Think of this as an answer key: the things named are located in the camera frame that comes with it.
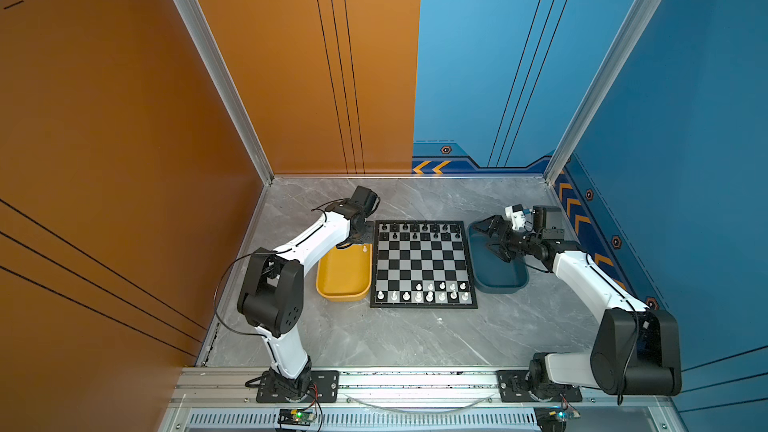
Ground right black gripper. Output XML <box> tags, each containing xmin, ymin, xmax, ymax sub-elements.
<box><xmin>472</xmin><ymin>215</ymin><xmax>542</xmax><ymax>261</ymax></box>

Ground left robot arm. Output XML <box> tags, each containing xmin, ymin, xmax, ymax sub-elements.
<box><xmin>236</xmin><ymin>186</ymin><xmax>380</xmax><ymax>401</ymax></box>

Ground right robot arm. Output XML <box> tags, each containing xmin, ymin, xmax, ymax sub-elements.
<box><xmin>470</xmin><ymin>205</ymin><xmax>683</xmax><ymax>401</ymax></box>

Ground black white chess board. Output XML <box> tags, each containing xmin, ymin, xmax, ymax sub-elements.
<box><xmin>369</xmin><ymin>220</ymin><xmax>478</xmax><ymax>310</ymax></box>

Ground right circuit board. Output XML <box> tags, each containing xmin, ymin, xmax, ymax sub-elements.
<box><xmin>534</xmin><ymin>408</ymin><xmax>581</xmax><ymax>432</ymax></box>

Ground left green circuit board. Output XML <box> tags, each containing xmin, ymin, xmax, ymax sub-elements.
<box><xmin>276</xmin><ymin>409</ymin><xmax>320</xmax><ymax>431</ymax></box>

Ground teal plastic tray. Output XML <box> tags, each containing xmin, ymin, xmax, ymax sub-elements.
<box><xmin>468</xmin><ymin>221</ymin><xmax>529</xmax><ymax>294</ymax></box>

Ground yellow plastic tray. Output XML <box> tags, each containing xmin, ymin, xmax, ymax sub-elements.
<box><xmin>316</xmin><ymin>244</ymin><xmax>373</xmax><ymax>302</ymax></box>

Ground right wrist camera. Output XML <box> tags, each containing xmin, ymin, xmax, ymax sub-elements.
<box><xmin>504</xmin><ymin>204</ymin><xmax>533</xmax><ymax>232</ymax></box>

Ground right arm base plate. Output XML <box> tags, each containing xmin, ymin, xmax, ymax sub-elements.
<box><xmin>496</xmin><ymin>369</ymin><xmax>583</xmax><ymax>403</ymax></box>

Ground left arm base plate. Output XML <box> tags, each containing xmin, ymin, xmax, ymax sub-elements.
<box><xmin>256</xmin><ymin>369</ymin><xmax>340</xmax><ymax>404</ymax></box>

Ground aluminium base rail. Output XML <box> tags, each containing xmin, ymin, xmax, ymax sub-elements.
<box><xmin>167</xmin><ymin>365</ymin><xmax>673</xmax><ymax>409</ymax></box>

